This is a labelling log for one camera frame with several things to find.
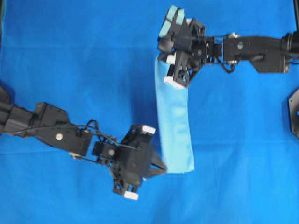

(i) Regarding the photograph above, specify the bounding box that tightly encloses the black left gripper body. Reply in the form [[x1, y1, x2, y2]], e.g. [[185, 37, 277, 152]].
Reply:
[[92, 125, 156, 200]]

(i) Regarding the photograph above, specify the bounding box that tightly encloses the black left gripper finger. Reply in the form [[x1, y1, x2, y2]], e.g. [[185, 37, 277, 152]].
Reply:
[[149, 144, 167, 169], [144, 163, 168, 180]]

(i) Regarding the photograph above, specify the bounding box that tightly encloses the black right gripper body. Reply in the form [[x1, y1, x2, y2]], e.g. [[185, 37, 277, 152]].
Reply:
[[157, 8, 222, 88]]

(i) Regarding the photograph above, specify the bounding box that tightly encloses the light blue towel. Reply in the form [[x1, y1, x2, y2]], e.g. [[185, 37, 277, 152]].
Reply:
[[154, 5, 195, 175]]

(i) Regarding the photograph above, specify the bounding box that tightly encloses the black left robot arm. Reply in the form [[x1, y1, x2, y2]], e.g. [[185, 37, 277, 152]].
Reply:
[[0, 84, 168, 200]]

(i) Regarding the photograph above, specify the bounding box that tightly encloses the blue table cloth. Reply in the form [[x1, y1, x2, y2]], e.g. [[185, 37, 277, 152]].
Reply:
[[0, 0, 299, 224]]

